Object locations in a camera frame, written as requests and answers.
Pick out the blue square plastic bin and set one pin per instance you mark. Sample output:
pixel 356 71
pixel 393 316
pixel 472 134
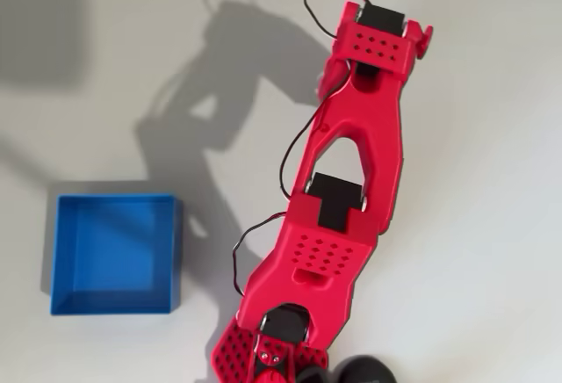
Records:
pixel 116 255

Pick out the black round object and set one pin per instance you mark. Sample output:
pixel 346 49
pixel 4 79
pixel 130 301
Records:
pixel 366 370

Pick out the red robot arm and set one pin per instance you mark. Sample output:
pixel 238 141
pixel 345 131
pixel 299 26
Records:
pixel 377 137

